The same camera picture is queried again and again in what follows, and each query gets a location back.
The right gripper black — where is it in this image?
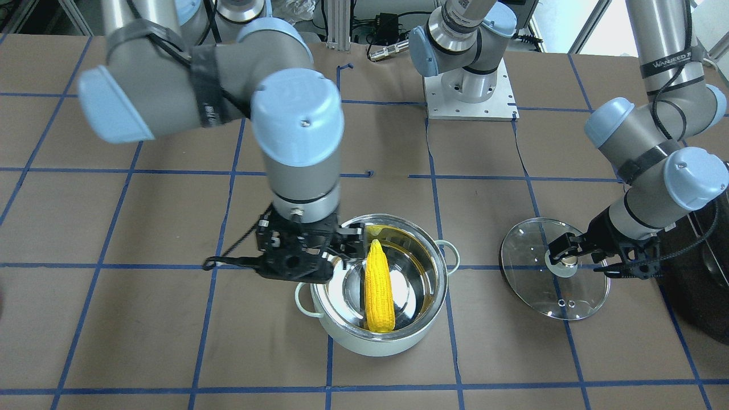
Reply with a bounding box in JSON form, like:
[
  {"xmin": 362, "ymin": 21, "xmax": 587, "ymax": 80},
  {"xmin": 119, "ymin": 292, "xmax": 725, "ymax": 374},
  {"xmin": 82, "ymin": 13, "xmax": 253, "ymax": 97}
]
[{"xmin": 255, "ymin": 207, "xmax": 368, "ymax": 284}]

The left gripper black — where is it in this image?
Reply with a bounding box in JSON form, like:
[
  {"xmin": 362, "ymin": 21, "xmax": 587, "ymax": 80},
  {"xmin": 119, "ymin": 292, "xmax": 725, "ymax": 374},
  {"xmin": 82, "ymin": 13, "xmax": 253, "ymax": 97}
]
[{"xmin": 548, "ymin": 208, "xmax": 661, "ymax": 280}]

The glass pot lid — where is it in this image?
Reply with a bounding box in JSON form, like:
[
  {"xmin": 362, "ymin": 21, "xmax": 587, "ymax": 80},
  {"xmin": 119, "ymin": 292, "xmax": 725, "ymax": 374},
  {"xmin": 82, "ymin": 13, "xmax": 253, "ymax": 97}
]
[{"xmin": 499, "ymin": 218, "xmax": 610, "ymax": 320}]

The yellow corn cob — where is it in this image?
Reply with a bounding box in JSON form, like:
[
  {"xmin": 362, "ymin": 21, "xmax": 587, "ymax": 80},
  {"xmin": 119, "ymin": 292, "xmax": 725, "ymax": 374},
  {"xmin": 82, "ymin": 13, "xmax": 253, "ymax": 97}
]
[{"xmin": 364, "ymin": 239, "xmax": 395, "ymax": 333}]

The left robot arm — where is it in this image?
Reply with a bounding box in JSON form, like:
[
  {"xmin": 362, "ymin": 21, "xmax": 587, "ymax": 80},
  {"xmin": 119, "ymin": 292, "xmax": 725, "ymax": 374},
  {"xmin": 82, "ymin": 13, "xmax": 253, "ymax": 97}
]
[{"xmin": 408, "ymin": 1, "xmax": 727, "ymax": 278}]

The pale green electric pot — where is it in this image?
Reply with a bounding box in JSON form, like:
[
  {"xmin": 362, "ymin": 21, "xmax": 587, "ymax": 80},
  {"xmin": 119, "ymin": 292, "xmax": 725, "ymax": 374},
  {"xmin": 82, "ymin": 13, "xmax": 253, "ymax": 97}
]
[{"xmin": 294, "ymin": 214, "xmax": 454, "ymax": 356}]

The dark rice cooker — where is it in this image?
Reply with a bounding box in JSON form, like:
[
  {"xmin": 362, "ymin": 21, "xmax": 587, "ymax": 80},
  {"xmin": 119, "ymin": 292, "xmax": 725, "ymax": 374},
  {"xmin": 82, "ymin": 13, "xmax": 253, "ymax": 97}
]
[{"xmin": 658, "ymin": 194, "xmax": 728, "ymax": 345}]

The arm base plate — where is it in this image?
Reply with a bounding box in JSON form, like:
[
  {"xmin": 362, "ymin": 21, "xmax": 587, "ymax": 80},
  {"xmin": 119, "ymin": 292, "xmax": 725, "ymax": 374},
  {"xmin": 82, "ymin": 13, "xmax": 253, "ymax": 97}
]
[{"xmin": 423, "ymin": 60, "xmax": 520, "ymax": 121}]

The aluminium frame post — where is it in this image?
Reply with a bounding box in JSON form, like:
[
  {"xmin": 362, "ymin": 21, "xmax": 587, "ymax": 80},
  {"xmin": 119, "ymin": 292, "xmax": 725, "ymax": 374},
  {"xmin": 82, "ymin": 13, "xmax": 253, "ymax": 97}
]
[{"xmin": 322, "ymin": 0, "xmax": 352, "ymax": 52}]

